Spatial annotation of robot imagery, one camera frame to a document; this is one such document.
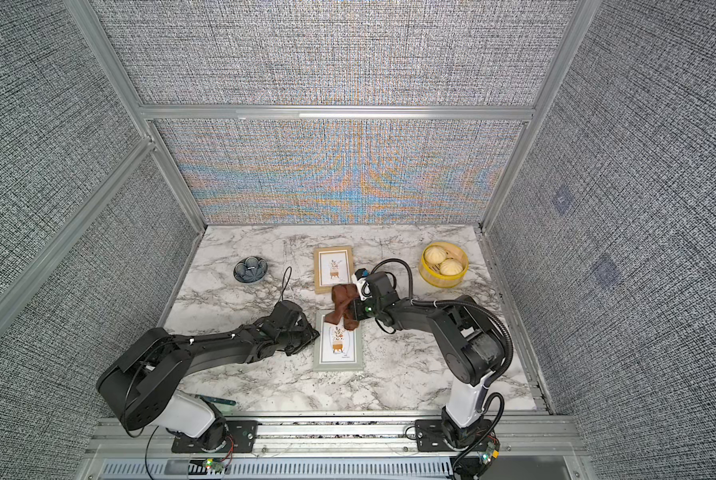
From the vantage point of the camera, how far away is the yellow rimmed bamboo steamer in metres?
1.02

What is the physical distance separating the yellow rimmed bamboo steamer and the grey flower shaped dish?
551mm

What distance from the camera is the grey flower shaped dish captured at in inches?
40.8
